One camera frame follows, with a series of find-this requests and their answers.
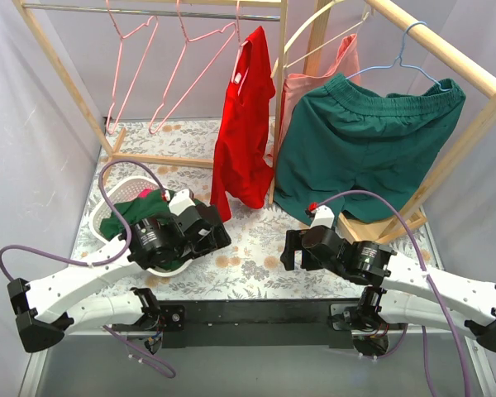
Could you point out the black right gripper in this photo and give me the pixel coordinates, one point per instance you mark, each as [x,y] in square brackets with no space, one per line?
[294,250]

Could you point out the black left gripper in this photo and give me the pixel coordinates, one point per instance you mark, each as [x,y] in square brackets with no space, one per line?
[212,231]

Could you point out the green t shirt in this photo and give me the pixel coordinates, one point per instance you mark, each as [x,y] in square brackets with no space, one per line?
[117,225]

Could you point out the red t shirt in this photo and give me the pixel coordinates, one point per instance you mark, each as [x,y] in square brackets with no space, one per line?
[239,165]

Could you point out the pink wire hanger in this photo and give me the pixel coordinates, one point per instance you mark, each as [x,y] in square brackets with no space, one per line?
[198,54]
[127,72]

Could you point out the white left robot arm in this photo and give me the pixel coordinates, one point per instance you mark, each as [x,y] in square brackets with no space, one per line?
[50,308]

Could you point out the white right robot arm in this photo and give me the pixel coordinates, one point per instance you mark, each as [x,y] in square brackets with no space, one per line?
[396,289]

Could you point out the magenta pink shirt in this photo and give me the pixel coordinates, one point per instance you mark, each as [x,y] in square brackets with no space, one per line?
[144,193]

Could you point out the pink hanger holding red shirt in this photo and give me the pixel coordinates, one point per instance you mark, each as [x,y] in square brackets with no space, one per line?
[241,43]

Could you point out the white plastic laundry basket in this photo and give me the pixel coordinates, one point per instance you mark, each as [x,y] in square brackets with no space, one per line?
[124,191]

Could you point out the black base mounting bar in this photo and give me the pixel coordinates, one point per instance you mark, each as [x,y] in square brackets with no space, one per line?
[254,323]

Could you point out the floral patterned table mat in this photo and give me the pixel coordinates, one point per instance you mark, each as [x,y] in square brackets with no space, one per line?
[247,269]

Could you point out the dark green shorts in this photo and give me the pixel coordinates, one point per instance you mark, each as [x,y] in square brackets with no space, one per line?
[359,150]

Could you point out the salmon pink garment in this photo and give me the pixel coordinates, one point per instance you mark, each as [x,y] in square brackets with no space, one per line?
[296,86]

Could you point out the left wooden clothes rack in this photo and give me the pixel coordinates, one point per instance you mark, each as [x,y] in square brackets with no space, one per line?
[80,42]

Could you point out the wooden clothes rack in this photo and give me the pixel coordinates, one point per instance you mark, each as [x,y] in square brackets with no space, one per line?
[80,42]
[404,220]

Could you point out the right wooden clothes rack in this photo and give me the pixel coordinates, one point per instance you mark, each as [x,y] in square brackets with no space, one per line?
[404,220]

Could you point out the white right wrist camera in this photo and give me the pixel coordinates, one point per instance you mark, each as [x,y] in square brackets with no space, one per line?
[320,215]

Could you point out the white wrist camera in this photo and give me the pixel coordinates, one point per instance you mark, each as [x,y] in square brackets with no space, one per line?
[180,201]
[320,215]

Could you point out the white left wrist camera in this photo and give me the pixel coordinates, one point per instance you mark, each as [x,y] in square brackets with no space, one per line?
[180,201]

